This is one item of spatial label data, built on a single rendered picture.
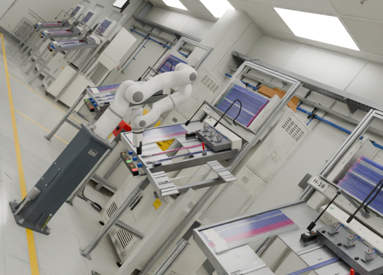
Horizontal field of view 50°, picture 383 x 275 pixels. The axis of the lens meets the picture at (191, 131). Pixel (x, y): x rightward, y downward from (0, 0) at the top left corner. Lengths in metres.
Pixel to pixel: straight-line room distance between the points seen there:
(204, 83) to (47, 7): 7.40
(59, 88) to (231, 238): 5.65
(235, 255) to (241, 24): 4.88
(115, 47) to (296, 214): 5.57
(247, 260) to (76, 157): 1.24
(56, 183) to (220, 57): 4.24
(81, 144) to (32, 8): 8.79
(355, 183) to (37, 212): 1.89
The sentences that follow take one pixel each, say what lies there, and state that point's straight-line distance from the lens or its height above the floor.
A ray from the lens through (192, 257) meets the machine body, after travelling 3.40.
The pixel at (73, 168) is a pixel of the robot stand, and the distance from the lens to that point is 2.69.
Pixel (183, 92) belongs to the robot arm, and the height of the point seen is 1.28.
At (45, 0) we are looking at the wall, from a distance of 11.29.
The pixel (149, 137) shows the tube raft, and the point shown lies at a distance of 3.31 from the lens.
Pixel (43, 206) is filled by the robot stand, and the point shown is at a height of 0.15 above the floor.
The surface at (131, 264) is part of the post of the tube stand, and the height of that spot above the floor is 0.23.
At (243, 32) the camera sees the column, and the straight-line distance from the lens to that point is 6.58.
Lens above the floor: 1.13
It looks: level
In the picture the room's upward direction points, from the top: 39 degrees clockwise
